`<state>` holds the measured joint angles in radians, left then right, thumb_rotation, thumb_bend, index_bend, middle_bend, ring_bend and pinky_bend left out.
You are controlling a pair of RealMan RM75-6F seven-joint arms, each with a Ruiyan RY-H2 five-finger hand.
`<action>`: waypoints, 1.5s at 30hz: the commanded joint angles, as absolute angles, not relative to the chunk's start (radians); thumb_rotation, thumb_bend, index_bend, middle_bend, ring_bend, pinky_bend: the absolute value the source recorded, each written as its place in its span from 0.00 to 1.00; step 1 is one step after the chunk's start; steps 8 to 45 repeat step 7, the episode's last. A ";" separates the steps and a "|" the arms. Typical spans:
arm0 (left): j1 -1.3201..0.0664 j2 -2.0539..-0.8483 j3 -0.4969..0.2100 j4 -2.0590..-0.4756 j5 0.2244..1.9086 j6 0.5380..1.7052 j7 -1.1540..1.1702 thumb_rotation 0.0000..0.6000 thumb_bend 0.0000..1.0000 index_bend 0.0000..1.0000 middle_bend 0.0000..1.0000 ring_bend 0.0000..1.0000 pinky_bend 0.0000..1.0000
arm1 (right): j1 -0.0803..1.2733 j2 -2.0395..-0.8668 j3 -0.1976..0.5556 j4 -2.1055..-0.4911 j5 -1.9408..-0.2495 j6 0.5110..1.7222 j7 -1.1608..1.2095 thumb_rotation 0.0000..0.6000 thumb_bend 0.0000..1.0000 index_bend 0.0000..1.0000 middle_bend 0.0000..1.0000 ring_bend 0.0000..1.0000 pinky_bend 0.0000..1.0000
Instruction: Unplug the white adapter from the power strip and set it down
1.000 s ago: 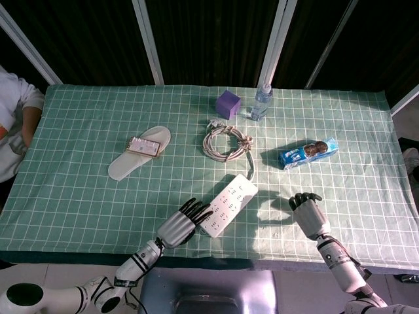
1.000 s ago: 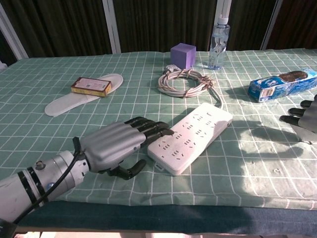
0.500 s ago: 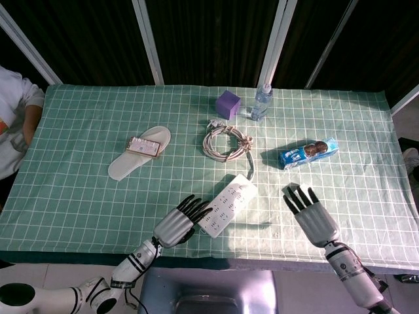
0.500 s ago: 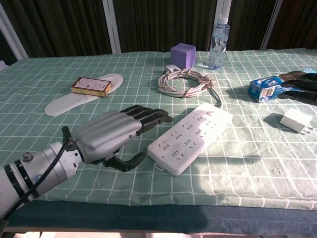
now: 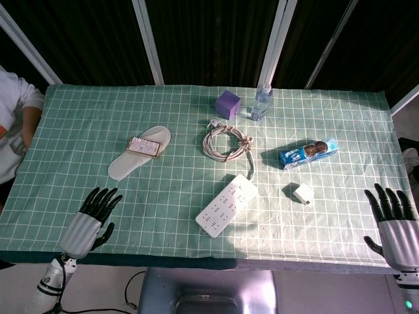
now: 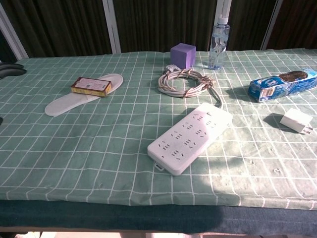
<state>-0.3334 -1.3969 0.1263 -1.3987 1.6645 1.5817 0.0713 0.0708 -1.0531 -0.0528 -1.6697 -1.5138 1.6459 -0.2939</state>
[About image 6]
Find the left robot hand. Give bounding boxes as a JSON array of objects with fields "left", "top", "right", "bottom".
[{"left": 0, "top": 63, "right": 27, "bottom": 80}]

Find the white power strip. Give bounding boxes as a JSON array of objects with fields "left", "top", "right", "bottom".
[{"left": 147, "top": 102, "right": 233, "bottom": 176}]

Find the white charger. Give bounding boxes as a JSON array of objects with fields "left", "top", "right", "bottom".
[{"left": 279, "top": 108, "right": 314, "bottom": 136}]

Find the white slipper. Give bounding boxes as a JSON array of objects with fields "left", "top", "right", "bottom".
[{"left": 44, "top": 73, "right": 124, "bottom": 118}]

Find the small yellow brown box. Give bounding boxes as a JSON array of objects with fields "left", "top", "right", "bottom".
[{"left": 70, "top": 77, "right": 112, "bottom": 98}]

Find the green checked tablecloth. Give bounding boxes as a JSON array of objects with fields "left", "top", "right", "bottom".
[{"left": 0, "top": 48, "right": 317, "bottom": 211}]

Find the dark curtain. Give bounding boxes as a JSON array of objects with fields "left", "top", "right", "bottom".
[{"left": 0, "top": 0, "right": 317, "bottom": 60}]

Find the dark teal table cover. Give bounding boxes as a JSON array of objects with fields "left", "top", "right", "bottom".
[{"left": 0, "top": 199, "right": 317, "bottom": 235}]

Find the purple cube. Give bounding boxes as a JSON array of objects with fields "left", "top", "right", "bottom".
[{"left": 170, "top": 43, "right": 197, "bottom": 69}]

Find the clear plastic water bottle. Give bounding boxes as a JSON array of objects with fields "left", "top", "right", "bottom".
[{"left": 208, "top": 14, "right": 230, "bottom": 70}]

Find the blue cookie package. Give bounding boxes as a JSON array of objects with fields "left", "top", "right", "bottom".
[{"left": 248, "top": 68, "right": 317, "bottom": 103}]

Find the white metal frame post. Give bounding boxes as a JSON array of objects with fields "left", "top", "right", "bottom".
[
  {"left": 0, "top": 0, "right": 28, "bottom": 60},
  {"left": 217, "top": 0, "right": 232, "bottom": 25},
  {"left": 102, "top": 0, "right": 122, "bottom": 54},
  {"left": 261, "top": 0, "right": 283, "bottom": 50}
]

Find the white cable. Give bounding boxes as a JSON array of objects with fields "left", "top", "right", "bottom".
[{"left": 158, "top": 64, "right": 223, "bottom": 110}]

